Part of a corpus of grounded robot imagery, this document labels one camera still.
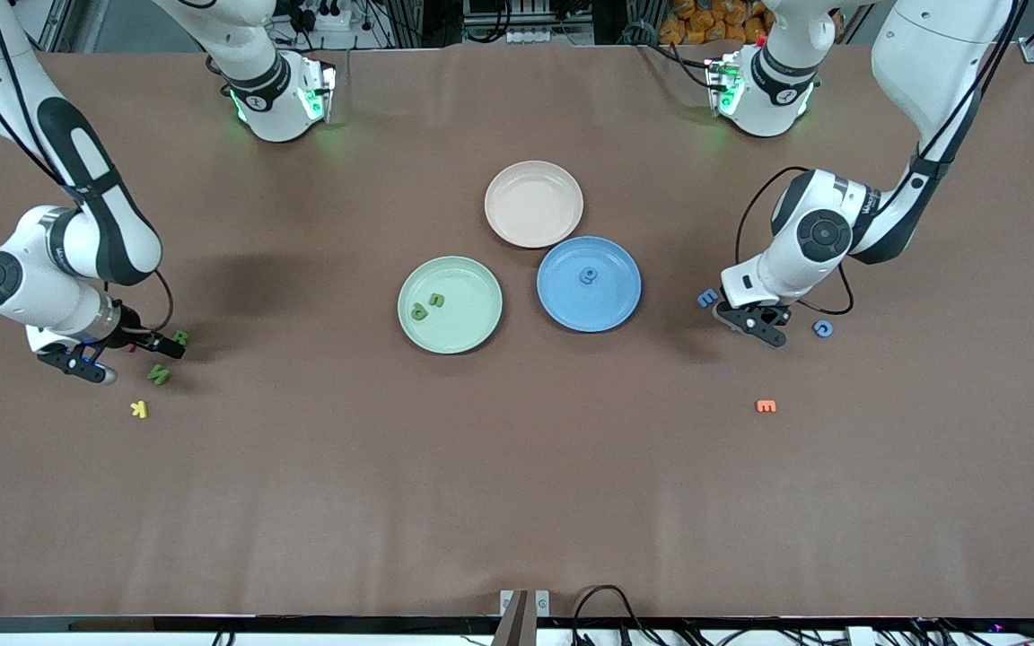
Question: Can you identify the blue round plate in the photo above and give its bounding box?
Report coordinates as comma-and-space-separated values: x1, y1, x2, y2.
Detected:
536, 235, 643, 334

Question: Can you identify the beige round plate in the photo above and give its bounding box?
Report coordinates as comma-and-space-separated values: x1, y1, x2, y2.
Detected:
484, 160, 585, 249

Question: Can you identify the brown table cover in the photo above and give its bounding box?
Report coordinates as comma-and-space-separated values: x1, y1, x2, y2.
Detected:
0, 43, 1034, 620

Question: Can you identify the green round plate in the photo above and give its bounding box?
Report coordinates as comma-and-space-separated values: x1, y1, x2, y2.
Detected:
397, 256, 504, 355

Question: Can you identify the bag of orange fruit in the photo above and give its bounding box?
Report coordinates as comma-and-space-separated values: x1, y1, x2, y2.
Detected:
659, 0, 774, 46

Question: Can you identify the black table edge strip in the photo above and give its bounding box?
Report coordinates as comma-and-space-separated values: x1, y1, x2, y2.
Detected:
0, 615, 1034, 634

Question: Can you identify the white power strip with plugs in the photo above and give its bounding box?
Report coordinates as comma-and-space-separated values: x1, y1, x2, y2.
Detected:
288, 0, 355, 32

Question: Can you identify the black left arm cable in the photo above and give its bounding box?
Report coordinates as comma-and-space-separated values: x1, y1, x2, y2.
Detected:
735, 0, 1021, 315

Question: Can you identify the black looped cable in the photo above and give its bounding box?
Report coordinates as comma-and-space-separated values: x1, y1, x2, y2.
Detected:
571, 584, 662, 646

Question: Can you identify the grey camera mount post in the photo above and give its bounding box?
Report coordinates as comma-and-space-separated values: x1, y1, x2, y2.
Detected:
490, 588, 552, 646

